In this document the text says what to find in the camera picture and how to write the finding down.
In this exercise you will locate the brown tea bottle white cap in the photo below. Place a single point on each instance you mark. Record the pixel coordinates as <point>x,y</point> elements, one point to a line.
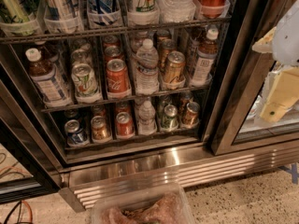
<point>48,79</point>

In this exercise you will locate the red cola can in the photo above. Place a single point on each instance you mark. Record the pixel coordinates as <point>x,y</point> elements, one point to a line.
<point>113,52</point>
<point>118,82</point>

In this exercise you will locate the white green soda bottle top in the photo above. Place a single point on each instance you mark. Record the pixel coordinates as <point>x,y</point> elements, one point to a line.
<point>142,12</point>

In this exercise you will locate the clear water bottle top shelf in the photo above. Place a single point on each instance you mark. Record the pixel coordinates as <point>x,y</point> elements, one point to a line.
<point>176,10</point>

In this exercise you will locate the green bottle top left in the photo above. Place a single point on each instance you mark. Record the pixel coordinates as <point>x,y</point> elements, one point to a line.
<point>22,17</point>

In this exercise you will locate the clear plastic food container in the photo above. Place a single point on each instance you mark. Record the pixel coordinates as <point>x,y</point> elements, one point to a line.
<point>165,204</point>

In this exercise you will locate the red can bottom shelf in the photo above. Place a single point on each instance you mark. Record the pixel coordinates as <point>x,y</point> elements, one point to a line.
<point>124,125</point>

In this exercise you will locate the green can bottom shelf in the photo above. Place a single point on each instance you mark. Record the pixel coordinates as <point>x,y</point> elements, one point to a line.
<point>169,119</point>

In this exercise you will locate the silver blue bottle top shelf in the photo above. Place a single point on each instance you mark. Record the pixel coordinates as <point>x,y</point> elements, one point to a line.
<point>63,16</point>

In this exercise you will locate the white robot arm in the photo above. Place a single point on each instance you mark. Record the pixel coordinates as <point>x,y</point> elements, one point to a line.
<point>285,44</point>

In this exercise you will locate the clear water bottle shelf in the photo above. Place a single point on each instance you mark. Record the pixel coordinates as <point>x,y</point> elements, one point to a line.
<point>146,69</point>
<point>176,10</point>

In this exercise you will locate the brown can bottom shelf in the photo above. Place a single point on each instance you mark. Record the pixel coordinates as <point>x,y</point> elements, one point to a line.
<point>190,115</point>

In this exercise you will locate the clear water bottle middle shelf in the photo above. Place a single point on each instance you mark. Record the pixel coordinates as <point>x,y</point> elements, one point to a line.
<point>146,69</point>

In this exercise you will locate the small water bottle bottom shelf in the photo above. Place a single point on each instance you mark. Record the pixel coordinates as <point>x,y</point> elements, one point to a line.
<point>146,122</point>

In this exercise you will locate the brown tea bottle right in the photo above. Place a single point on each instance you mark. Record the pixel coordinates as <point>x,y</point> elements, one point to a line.
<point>205,56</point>

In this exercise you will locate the gold can bottom shelf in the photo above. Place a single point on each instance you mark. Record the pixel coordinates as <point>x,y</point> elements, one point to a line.
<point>100,130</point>

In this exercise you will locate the red cola can front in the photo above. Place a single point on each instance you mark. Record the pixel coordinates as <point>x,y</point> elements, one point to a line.
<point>118,82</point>

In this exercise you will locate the blue white bottle top shelf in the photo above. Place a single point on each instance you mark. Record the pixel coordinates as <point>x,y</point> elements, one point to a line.
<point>102,13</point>

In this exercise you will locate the right glass fridge door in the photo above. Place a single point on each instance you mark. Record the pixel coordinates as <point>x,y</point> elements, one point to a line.
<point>245,73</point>

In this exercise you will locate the gold soda can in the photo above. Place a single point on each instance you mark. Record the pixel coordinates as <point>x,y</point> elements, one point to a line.
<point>165,48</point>
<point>172,76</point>

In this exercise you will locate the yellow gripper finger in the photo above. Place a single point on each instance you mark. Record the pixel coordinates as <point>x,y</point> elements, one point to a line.
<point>280,93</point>
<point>264,44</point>

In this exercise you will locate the white green soda can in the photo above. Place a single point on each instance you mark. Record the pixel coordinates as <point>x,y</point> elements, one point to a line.
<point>86,84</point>

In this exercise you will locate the blue pepsi can bottom shelf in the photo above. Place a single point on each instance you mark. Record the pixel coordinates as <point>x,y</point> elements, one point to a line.
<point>76,135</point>

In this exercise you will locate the gold soda can front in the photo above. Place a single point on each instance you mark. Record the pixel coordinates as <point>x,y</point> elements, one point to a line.
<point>172,76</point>

